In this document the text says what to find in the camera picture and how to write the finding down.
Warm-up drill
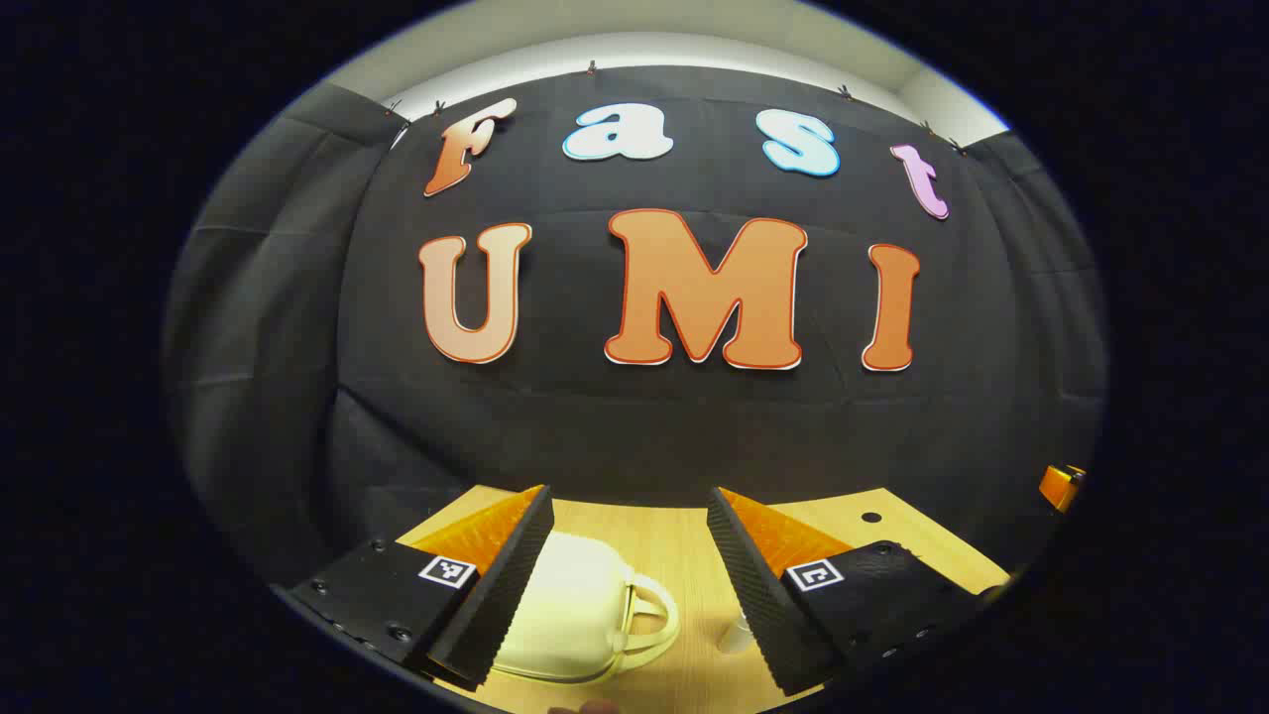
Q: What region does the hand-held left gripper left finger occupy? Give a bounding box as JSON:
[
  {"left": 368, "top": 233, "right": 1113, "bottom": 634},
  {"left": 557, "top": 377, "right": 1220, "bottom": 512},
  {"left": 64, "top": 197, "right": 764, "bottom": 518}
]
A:
[{"left": 288, "top": 484, "right": 556, "bottom": 692}]

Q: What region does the white pump bottle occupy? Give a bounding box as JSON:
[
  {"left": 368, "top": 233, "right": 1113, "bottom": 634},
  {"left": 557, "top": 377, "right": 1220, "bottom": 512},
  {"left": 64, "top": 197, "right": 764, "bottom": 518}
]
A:
[{"left": 716, "top": 607, "right": 762, "bottom": 655}]

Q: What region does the cream suitcase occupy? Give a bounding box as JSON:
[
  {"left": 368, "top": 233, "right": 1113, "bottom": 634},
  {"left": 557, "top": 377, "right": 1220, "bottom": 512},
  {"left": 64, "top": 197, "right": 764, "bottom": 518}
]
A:
[{"left": 491, "top": 532, "right": 682, "bottom": 685}]

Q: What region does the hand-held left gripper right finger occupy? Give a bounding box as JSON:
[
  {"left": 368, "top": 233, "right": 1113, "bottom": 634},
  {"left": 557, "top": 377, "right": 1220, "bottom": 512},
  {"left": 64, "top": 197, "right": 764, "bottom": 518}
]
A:
[{"left": 706, "top": 486, "right": 1002, "bottom": 697}]

